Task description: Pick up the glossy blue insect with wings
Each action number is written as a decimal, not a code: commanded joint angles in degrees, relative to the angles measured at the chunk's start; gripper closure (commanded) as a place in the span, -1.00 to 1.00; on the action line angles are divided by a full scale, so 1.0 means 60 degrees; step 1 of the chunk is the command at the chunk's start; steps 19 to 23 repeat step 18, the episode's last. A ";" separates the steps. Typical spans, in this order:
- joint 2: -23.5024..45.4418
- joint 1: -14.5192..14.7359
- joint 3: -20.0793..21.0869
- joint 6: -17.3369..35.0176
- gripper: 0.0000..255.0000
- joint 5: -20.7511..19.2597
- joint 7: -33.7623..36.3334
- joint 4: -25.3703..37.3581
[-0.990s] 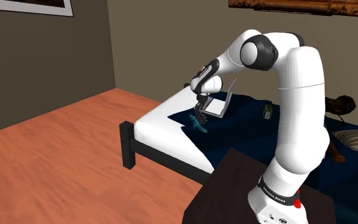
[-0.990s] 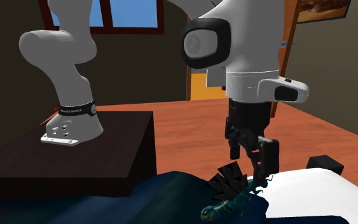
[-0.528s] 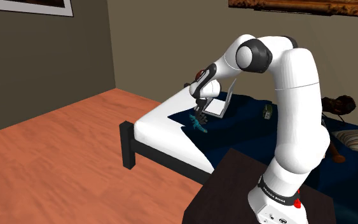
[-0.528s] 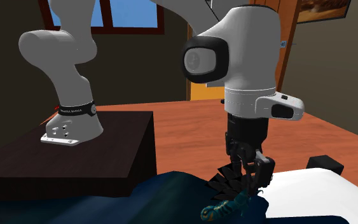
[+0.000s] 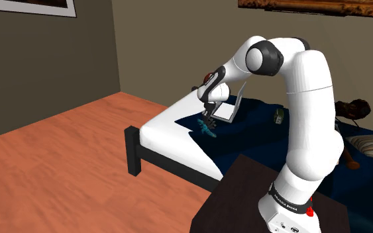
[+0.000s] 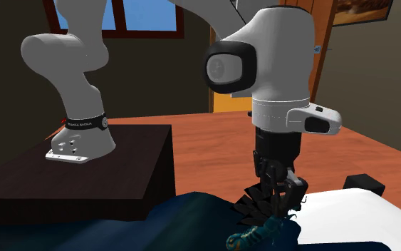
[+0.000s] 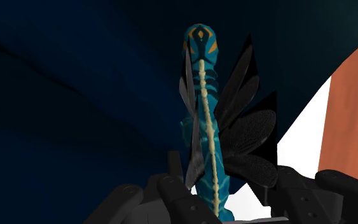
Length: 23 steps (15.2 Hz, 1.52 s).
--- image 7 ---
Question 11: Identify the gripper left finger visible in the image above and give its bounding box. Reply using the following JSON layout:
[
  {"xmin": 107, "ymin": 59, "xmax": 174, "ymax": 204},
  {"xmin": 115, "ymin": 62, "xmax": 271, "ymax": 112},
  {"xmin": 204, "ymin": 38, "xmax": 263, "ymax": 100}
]
[{"xmin": 85, "ymin": 150, "xmax": 223, "ymax": 224}]

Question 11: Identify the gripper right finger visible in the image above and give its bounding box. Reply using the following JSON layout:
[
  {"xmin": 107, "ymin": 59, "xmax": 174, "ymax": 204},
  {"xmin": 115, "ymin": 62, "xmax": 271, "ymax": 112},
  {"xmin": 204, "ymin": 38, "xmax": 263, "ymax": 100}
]
[{"xmin": 248, "ymin": 165, "xmax": 358, "ymax": 224}]

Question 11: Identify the teal dragonfly toy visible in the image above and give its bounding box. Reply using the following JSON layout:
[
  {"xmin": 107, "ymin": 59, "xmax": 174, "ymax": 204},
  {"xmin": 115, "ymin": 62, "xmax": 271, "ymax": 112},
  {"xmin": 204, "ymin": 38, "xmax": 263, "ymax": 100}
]
[{"xmin": 178, "ymin": 23, "xmax": 279, "ymax": 223}]

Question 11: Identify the dark blue sofa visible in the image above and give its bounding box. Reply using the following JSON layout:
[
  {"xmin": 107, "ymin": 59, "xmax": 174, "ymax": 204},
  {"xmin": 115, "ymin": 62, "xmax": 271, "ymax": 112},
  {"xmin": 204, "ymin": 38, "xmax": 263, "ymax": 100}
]
[{"xmin": 0, "ymin": 0, "xmax": 358, "ymax": 224}]

